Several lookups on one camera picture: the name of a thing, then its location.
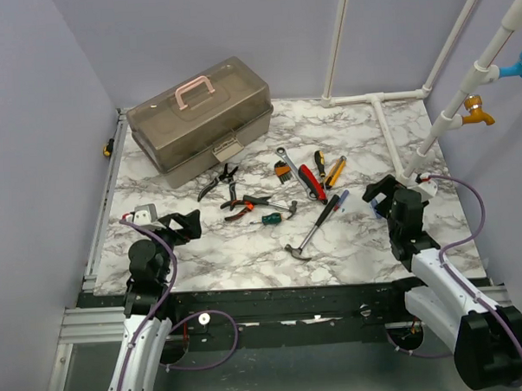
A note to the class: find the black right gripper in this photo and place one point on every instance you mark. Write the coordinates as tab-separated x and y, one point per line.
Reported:
388	186

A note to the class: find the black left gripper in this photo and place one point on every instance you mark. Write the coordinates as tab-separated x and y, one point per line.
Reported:
189	223

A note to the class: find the yellow utility knife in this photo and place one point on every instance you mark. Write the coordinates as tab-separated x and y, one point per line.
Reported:
334	173

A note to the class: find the small claw hammer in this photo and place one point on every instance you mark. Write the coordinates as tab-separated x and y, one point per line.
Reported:
265	201

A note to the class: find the yellow black screwdriver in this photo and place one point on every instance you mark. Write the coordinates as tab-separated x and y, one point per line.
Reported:
319	158

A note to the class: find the red black utility tool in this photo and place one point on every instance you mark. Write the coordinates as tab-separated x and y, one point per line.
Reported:
313	187

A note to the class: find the large black-handled claw hammer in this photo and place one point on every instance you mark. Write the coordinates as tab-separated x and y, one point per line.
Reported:
297	252

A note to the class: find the beige plastic tool box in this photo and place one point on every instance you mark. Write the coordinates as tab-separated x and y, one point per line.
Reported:
202	122

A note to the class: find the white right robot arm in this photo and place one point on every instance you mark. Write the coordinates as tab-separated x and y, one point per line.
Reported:
484	337

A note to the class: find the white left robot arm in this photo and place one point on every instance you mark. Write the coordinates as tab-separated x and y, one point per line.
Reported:
147	309

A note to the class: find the blue red tester screwdriver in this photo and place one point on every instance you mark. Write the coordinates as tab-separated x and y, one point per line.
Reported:
341	200

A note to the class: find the black pruning shears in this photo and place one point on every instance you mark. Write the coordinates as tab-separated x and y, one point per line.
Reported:
227	176

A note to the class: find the green stubby screwdriver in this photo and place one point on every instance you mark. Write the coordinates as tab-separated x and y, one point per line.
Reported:
269	220

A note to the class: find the hex key set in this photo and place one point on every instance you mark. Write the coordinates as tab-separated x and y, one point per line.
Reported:
282	171

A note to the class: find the silver ratchet wrench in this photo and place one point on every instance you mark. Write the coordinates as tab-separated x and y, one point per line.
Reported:
280	151

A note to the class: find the yellow black knob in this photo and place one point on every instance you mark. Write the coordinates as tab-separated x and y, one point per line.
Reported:
108	148

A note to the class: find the orange brass tap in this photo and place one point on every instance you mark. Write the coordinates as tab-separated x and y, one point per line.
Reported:
473	105

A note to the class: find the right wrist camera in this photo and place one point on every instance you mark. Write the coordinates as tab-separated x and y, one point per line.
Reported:
425	186

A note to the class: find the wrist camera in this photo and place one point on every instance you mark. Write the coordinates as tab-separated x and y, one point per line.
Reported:
144	216
425	186

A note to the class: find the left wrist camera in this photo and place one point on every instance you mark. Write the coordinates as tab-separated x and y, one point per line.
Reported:
144	216

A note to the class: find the aluminium frame rail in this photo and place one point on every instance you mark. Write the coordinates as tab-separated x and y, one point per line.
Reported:
93	259

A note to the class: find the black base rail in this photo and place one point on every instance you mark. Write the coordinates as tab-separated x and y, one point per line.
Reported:
288	317

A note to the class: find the white pvc pipe frame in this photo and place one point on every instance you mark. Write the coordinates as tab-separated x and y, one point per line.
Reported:
482	71

